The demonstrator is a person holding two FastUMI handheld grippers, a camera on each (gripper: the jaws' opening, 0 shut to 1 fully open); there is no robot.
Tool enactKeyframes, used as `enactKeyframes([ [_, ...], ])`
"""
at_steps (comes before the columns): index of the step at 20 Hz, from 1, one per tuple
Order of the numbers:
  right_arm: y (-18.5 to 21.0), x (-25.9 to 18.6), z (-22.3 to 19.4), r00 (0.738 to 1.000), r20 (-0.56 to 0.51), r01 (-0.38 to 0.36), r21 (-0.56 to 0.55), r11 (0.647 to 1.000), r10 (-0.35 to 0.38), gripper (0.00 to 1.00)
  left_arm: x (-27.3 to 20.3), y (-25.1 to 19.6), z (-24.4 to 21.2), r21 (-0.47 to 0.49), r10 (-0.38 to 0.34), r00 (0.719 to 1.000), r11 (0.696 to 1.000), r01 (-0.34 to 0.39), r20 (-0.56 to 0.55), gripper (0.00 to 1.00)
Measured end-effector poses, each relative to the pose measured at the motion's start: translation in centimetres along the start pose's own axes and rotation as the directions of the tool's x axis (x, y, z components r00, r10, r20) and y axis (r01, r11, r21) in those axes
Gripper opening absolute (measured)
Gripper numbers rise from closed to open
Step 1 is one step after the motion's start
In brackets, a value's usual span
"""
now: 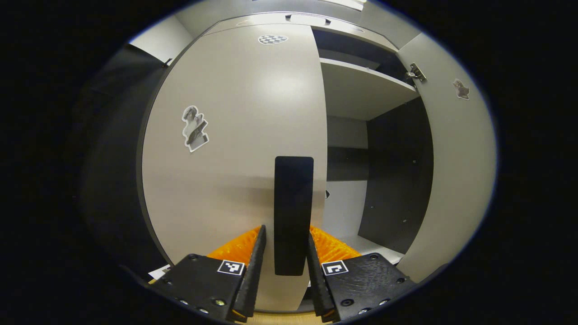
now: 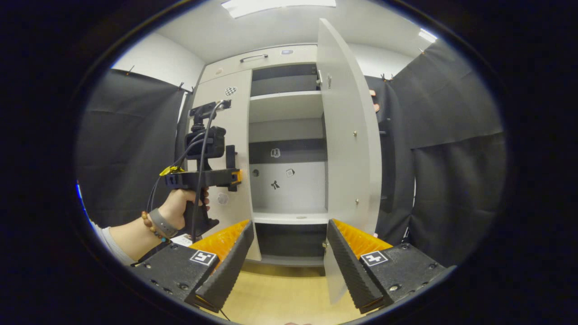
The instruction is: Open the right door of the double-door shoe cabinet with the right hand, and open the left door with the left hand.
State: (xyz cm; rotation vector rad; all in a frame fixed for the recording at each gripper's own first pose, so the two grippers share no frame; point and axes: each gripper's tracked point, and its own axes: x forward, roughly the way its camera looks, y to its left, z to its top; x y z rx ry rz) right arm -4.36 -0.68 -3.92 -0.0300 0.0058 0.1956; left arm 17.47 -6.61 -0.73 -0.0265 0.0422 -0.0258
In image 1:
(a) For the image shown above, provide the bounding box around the ceiling light panel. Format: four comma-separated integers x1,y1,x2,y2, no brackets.
318,0,367,11

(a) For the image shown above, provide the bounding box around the black backdrop cloth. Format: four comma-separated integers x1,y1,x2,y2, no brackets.
75,45,174,276

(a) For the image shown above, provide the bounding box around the grey cabinet door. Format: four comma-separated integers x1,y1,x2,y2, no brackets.
142,23,328,312
397,32,497,283

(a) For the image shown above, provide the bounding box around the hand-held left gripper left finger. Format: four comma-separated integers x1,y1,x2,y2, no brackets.
151,225,267,323

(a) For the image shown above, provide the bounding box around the grey cabinet shelf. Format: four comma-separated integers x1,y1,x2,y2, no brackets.
318,58,420,121

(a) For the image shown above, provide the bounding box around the metal door hinge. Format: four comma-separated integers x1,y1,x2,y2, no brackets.
406,62,428,83

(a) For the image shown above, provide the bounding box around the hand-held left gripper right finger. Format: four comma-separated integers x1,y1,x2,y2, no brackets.
308,226,418,323

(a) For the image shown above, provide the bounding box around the grey double-door shoe cabinet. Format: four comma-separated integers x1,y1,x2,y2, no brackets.
135,11,436,314

